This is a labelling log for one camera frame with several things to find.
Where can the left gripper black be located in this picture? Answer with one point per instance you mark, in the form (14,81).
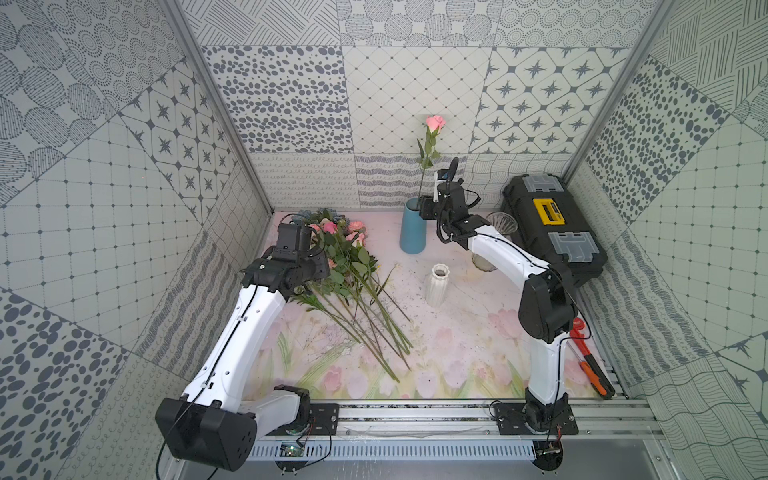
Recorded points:
(306,264)

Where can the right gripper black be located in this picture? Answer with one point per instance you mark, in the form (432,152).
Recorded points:
(433,205)

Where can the pink rose single stem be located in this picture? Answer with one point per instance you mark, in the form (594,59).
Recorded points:
(427,147)

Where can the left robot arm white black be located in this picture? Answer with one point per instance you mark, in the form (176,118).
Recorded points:
(205,424)

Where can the tall blue ceramic vase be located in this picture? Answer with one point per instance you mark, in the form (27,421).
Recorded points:
(413,229)

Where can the small white ribbed vase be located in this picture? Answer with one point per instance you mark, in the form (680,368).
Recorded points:
(436,285)

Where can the blue grey rose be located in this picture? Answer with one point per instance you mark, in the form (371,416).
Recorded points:
(308,217)

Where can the pink flower bunch on table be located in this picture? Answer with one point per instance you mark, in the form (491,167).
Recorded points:
(355,296)

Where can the black toolbox yellow label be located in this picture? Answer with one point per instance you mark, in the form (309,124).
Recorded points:
(552,227)

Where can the red orange pliers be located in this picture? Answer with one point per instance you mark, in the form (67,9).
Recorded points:
(587,362)

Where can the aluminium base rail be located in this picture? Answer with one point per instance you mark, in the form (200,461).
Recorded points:
(474,419)

